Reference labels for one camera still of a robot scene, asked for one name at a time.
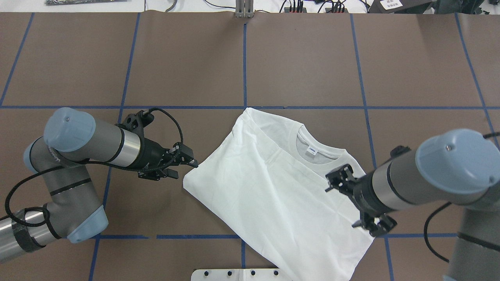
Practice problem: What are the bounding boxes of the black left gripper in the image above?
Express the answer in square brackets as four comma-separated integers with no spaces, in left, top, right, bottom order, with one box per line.
[136,139,198,180]

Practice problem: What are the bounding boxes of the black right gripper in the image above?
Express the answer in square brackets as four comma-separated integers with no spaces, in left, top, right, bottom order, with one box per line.
[325,164,398,238]

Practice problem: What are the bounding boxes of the white long-sleeve printed shirt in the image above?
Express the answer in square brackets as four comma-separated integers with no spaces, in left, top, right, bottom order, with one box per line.
[183,107,373,281]

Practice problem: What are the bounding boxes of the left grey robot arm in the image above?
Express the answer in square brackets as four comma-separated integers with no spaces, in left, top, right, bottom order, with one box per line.
[1,107,198,263]

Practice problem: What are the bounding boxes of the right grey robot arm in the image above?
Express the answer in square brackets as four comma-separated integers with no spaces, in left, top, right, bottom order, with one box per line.
[325,128,500,281]

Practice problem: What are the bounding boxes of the black power strip with plugs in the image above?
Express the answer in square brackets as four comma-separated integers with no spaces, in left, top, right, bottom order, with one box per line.
[279,0,348,14]

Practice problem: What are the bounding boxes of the dark circuit board strip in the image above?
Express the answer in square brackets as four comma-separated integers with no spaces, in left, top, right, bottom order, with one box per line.
[45,0,127,5]

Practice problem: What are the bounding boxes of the dark box with white label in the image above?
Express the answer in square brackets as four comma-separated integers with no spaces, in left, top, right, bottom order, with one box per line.
[368,0,436,14]

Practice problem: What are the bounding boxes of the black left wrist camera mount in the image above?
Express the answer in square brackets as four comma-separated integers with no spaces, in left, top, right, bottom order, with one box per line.
[115,110,155,136]

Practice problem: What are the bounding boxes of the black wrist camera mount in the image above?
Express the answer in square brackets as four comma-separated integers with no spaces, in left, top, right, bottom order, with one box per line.
[390,146,411,159]
[115,110,155,136]

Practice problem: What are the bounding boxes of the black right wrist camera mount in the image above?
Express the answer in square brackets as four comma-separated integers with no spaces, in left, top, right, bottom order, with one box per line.
[390,146,411,159]

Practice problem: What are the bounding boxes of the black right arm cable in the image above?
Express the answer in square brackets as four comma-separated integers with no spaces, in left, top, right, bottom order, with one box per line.
[424,201,454,263]

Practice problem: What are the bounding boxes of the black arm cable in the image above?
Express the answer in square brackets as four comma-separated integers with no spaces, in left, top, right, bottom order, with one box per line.
[4,107,184,227]
[424,201,454,263]

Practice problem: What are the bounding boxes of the white perforated base plate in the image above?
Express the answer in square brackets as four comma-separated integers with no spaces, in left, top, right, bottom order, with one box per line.
[191,269,292,281]

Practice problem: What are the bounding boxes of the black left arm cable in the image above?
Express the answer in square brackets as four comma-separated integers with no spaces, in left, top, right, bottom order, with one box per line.
[4,107,184,227]

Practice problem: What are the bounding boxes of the grey aluminium profile post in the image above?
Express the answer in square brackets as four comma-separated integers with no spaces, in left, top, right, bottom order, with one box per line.
[235,0,255,18]

